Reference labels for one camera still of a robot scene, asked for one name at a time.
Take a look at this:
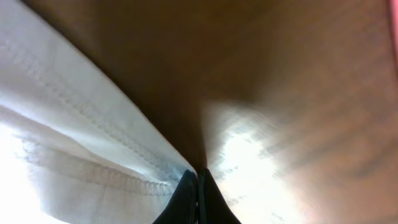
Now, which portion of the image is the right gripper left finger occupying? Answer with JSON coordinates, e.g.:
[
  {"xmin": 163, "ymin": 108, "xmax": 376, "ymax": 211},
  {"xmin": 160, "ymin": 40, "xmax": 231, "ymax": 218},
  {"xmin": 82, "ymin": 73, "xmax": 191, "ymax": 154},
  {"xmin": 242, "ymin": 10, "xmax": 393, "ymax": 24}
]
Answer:
[{"xmin": 153, "ymin": 170, "xmax": 197, "ymax": 224}]

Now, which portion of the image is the white t-shirt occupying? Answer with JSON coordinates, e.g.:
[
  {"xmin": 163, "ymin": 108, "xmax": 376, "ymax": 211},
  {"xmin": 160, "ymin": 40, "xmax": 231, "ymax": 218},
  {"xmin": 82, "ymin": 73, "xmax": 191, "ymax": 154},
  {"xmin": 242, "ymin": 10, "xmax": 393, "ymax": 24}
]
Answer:
[{"xmin": 1, "ymin": 0, "xmax": 196, "ymax": 223}]

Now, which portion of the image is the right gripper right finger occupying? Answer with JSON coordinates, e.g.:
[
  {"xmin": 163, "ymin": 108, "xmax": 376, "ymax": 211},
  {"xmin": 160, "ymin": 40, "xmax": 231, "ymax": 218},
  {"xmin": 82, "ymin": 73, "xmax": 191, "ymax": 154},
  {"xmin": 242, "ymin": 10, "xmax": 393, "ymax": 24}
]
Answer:
[{"xmin": 198, "ymin": 169, "xmax": 241, "ymax": 224}]

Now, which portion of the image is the pink garment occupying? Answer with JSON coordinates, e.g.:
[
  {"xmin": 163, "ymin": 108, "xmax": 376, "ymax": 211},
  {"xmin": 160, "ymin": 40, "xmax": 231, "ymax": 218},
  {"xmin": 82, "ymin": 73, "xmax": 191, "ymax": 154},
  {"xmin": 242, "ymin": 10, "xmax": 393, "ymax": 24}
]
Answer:
[{"xmin": 387, "ymin": 0, "xmax": 398, "ymax": 67}]

